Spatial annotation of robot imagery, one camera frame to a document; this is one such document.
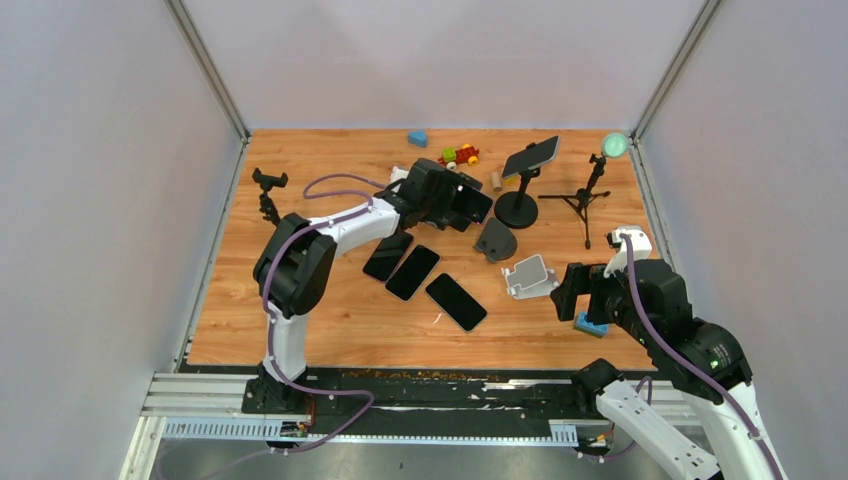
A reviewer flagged black mini tripod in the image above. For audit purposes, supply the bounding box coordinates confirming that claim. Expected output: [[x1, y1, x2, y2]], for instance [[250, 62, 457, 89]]
[[537, 154, 611, 250]]

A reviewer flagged grey round phone stand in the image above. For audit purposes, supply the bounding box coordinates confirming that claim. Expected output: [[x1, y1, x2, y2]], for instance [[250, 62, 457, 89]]
[[473, 218, 518, 263]]

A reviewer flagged black folding phone stand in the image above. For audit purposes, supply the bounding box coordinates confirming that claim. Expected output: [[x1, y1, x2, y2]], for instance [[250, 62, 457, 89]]
[[447, 173, 491, 232]]

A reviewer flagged purple phone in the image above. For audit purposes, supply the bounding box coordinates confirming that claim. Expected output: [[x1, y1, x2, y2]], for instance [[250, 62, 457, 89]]
[[453, 185, 493, 224]]

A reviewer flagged teal smartphone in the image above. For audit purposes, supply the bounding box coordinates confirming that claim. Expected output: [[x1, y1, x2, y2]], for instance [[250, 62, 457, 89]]
[[425, 273, 488, 333]]

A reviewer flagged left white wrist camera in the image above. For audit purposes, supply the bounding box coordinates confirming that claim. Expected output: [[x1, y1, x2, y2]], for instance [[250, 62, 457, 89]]
[[388, 166, 409, 192]]

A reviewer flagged tall black round-base stand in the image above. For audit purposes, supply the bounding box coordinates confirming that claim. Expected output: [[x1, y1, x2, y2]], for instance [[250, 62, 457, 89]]
[[494, 168, 541, 229]]

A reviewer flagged wooden cylinder block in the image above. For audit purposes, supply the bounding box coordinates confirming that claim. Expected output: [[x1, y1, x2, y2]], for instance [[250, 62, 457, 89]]
[[490, 172, 503, 192]]

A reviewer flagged white phone stand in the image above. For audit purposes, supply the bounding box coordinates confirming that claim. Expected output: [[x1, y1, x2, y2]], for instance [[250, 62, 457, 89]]
[[501, 254, 560, 300]]

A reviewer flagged green ball on tripod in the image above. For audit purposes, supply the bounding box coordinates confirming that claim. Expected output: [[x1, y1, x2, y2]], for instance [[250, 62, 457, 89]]
[[601, 132, 631, 159]]

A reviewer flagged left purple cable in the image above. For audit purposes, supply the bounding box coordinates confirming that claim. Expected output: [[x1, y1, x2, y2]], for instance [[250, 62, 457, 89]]
[[261, 173, 389, 445]]

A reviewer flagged black round-base clamp stand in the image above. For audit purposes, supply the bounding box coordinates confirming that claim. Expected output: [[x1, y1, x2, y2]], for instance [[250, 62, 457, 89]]
[[251, 167, 289, 226]]

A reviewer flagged blue lego brick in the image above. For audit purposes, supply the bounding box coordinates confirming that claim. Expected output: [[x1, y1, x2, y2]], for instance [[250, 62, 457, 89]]
[[574, 312, 609, 338]]

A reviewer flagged pink phone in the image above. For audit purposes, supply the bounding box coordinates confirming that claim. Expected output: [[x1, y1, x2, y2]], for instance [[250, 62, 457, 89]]
[[362, 232, 414, 283]]

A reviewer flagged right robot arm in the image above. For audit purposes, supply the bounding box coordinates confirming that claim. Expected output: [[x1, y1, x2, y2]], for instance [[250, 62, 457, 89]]
[[551, 259, 786, 479]]

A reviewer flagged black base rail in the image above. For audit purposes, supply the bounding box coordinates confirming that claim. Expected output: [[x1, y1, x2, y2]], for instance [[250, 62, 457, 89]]
[[142, 364, 677, 446]]

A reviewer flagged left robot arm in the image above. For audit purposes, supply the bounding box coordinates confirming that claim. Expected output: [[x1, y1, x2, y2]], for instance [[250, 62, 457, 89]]
[[253, 158, 493, 413]]

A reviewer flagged phone on tall stand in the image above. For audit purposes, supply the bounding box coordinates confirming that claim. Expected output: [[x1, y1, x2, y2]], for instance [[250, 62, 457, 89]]
[[501, 136, 560, 179]]

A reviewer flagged blue triangular block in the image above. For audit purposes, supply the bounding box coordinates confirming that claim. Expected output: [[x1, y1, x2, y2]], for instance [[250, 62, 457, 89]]
[[407, 130, 429, 148]]

